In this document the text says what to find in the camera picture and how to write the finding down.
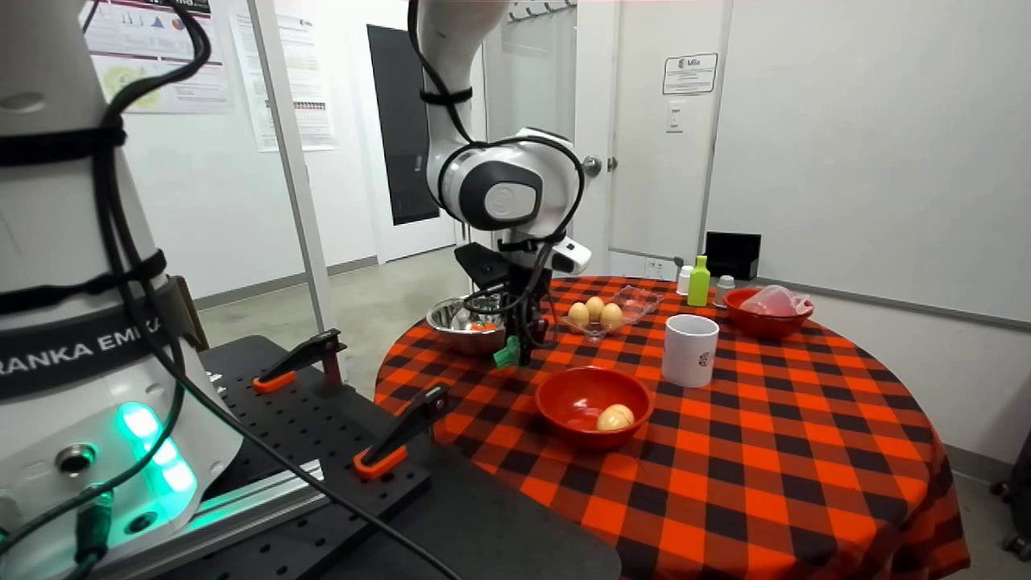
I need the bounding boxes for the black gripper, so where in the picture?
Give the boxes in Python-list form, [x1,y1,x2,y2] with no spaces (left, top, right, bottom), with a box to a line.
[454,241,549,321]

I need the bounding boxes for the green broccoli toy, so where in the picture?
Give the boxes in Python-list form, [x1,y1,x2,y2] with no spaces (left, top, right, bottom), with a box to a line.
[491,334,522,369]

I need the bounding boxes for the beige toy egg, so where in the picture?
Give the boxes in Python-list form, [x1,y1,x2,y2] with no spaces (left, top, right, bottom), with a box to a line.
[597,402,633,432]

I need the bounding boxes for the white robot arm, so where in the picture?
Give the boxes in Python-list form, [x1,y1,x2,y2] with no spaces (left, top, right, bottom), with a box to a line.
[406,0,585,312]

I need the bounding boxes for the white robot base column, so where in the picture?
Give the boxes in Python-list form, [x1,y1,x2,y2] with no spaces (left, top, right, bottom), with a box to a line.
[0,0,240,580]

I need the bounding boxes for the silver metal bowl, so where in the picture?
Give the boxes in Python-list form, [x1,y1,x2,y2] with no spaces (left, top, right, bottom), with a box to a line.
[426,299,504,354]

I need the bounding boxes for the clear egg tray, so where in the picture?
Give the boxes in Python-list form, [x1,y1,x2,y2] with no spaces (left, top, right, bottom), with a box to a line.
[559,284,661,337]

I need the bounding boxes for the orange plastic bowl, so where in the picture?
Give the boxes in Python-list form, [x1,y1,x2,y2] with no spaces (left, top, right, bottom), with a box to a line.
[532,369,652,451]

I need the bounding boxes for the red bowl with plastic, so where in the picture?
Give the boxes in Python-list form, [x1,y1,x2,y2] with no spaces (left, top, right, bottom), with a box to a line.
[725,286,814,342]

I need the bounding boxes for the small white bottle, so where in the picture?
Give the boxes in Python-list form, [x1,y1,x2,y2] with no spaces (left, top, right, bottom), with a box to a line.
[676,264,691,298]

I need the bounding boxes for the green bottle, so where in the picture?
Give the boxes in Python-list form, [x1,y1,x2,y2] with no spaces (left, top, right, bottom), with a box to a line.
[686,255,713,308]

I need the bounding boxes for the white mug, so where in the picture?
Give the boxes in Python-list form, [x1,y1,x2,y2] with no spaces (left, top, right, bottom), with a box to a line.
[662,315,718,388]

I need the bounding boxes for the white door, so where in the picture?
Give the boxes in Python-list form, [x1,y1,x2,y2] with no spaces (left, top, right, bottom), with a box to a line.
[573,0,733,274]

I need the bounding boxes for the orange black checkered tablecloth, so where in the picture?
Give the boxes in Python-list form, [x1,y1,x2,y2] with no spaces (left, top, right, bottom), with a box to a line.
[373,281,969,580]

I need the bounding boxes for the orange-handled clamp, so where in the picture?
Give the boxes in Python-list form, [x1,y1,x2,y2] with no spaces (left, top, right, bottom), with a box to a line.
[250,330,343,393]
[350,388,448,480]

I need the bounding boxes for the black wall box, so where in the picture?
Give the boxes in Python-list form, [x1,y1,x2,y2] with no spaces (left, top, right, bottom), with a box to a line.
[705,233,760,281]

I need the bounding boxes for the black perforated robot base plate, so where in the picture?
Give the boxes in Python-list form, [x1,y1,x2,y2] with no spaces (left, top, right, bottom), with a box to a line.
[142,334,622,580]

